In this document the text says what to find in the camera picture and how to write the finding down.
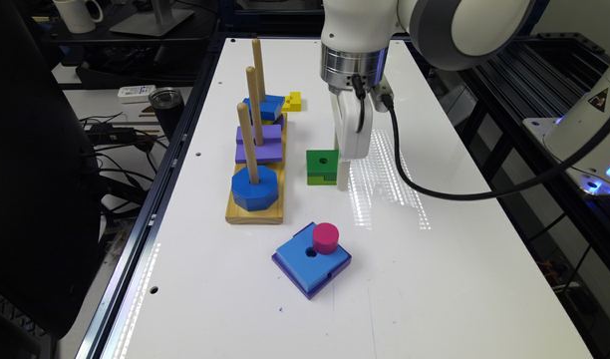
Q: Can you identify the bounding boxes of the blue block on rear peg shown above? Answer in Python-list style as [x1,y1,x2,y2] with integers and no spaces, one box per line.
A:
[259,95,286,122]

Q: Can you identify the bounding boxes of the magenta cylinder block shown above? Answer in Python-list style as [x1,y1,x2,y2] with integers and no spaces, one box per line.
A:
[312,222,339,255]

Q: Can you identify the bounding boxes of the white mug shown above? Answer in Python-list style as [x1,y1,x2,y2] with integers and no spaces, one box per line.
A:
[54,0,104,34]

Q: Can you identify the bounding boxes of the white remote device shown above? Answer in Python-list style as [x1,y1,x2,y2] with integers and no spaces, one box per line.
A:
[117,85,156,104]

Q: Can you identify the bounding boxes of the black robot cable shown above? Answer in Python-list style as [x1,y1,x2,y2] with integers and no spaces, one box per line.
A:
[351,73,610,202]

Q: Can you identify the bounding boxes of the silver monitor stand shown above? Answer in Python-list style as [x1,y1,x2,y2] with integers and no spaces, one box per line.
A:
[110,0,194,37]

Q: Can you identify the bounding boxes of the dark purple square block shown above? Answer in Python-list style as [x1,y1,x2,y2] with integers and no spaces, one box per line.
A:
[272,222,352,299]

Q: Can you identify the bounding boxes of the blue octagon block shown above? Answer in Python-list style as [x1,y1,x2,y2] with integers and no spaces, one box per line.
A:
[231,166,279,211]

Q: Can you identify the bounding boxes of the wooden peg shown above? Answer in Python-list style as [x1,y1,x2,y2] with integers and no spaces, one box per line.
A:
[236,103,260,185]
[246,66,264,147]
[252,38,266,102]

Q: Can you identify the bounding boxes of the black office chair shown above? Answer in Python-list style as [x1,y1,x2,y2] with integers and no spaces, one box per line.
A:
[0,1,102,339]

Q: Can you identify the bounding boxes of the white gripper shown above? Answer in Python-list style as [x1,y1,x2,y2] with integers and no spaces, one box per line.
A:
[330,91,373,191]

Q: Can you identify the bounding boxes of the middle wooden peg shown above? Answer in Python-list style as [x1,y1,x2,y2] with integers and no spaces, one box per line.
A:
[246,66,264,147]

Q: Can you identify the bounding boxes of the purple square block on peg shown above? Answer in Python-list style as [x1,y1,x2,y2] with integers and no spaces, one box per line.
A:
[235,125,283,164]

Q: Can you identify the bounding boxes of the wooden peg base board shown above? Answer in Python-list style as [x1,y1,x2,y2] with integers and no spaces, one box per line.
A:
[225,121,285,224]

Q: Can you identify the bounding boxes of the front wooden peg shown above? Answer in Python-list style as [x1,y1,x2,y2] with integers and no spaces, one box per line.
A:
[236,103,260,185]

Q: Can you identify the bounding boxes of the rear wooden peg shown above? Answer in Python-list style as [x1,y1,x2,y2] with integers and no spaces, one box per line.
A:
[252,38,266,102]

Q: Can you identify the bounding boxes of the light blue square block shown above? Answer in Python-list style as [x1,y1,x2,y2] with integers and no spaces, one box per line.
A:
[272,223,351,298]

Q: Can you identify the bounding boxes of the black tumbler cup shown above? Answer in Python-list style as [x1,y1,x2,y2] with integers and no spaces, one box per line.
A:
[149,87,184,140]

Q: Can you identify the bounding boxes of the green square block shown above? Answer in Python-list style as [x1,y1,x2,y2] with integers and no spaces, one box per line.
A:
[306,150,339,185]

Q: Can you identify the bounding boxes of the black power strip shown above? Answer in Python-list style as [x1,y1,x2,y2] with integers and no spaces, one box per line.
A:
[85,124,154,146]

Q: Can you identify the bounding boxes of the yellow notched block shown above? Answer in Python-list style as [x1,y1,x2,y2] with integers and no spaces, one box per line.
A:
[282,92,302,112]

